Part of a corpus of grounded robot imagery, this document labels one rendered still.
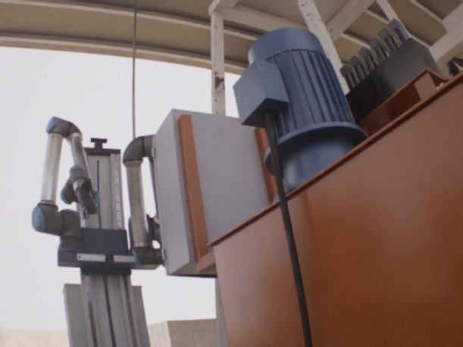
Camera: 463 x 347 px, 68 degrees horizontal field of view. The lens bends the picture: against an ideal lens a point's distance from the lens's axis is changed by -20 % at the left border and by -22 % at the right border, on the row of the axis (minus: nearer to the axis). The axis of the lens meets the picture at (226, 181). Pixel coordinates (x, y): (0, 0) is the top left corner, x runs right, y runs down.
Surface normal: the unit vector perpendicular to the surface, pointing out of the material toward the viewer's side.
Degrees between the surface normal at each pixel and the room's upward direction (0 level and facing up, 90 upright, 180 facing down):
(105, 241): 90
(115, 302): 90
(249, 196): 90
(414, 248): 90
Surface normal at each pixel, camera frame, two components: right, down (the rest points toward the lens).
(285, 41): -0.22, -0.36
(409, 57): -0.88, -0.07
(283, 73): -0.51, -0.28
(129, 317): 0.43, -0.43
